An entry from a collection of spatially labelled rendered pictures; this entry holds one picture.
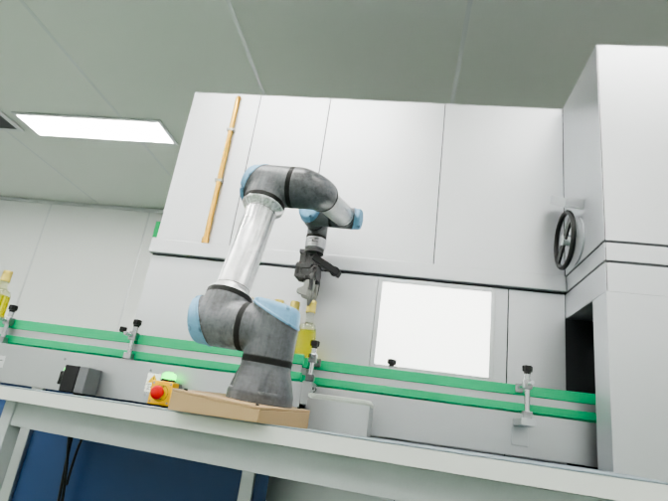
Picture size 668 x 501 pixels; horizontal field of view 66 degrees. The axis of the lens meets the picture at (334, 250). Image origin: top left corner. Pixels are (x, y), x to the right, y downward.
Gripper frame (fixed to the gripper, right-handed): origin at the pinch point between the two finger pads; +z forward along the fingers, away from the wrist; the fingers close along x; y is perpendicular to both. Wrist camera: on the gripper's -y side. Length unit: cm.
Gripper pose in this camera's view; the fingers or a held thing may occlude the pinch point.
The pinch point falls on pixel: (311, 303)
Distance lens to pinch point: 182.2
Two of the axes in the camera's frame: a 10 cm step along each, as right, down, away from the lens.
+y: -9.7, -0.5, 2.4
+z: -1.3, 9.4, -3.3
